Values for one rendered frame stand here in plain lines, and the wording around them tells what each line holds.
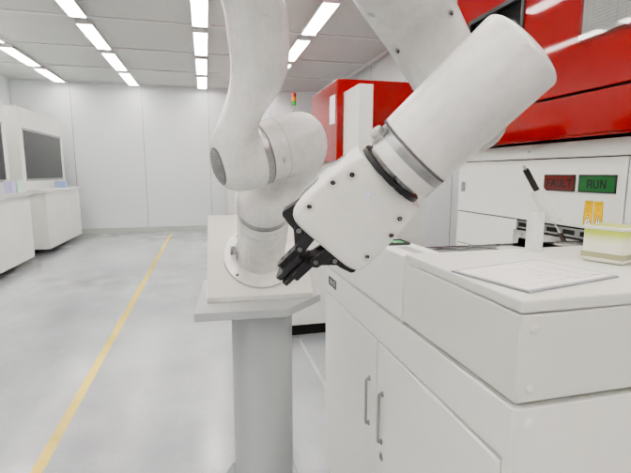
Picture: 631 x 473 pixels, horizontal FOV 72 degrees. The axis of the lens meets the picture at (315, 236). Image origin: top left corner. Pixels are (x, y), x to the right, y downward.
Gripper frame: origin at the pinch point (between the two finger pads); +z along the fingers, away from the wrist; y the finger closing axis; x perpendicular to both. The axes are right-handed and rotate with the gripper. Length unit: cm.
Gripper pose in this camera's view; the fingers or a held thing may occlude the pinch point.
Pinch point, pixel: (293, 265)
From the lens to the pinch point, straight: 50.4
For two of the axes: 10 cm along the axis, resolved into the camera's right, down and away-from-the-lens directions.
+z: -6.7, 6.4, 3.7
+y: 7.4, 6.2, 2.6
